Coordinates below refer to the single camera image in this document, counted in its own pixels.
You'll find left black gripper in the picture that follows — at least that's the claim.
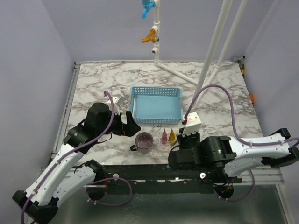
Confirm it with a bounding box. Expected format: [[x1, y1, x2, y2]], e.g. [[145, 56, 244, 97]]
[[97, 108, 141, 137]]

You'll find purple translucent cup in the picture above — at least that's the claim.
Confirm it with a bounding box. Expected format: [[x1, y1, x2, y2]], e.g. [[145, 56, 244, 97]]
[[130, 132, 154, 154]]

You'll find yellow toothpaste tube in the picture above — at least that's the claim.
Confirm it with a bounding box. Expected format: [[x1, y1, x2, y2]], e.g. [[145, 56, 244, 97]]
[[168, 129, 176, 143]]

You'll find blue plastic basket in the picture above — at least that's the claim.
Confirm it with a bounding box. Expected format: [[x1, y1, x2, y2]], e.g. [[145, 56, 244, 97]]
[[128, 86, 183, 125]]

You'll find pink toothpaste tube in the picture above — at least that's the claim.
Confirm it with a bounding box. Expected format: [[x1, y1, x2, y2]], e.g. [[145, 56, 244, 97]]
[[160, 129, 168, 144]]

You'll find clear textured round tray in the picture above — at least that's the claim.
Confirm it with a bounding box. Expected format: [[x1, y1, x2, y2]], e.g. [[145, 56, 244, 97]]
[[149, 138, 178, 157]]

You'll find grey toothbrush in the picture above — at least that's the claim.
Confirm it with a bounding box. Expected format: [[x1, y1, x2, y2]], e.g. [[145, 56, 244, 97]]
[[132, 94, 138, 118]]

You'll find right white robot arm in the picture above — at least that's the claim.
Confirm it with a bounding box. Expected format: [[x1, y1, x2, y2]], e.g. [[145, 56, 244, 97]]
[[168, 128, 299, 184]]

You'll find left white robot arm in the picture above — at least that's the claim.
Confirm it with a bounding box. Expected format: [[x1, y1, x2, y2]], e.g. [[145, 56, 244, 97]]
[[13, 102, 141, 224]]

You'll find yellow tool in corner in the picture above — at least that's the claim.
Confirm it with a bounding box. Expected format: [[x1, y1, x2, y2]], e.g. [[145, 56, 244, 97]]
[[241, 56, 245, 76]]

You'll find orange tap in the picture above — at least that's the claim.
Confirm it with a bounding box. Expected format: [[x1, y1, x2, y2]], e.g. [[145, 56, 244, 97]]
[[141, 29, 159, 43]]

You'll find blue tap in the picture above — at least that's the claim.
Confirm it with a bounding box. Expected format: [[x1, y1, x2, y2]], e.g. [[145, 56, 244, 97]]
[[142, 0, 156, 19]]

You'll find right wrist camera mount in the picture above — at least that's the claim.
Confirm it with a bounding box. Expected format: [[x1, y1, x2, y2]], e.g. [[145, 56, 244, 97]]
[[181, 112, 201, 137]]

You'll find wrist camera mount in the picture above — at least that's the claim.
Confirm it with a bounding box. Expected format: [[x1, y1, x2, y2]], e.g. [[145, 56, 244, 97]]
[[181, 112, 201, 137], [105, 96, 124, 115]]

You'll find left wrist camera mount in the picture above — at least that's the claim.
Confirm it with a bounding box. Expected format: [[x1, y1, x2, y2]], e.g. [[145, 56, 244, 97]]
[[105, 96, 124, 115]]

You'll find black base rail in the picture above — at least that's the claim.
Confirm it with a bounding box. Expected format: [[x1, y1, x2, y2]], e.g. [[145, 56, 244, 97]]
[[77, 161, 243, 194]]

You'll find orange clamp on wall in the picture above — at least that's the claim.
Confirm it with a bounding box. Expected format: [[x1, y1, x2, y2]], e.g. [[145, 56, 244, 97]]
[[249, 93, 254, 104]]

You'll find white pvc pipe frame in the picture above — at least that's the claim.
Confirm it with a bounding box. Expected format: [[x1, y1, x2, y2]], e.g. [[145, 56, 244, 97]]
[[151, 0, 247, 94]]

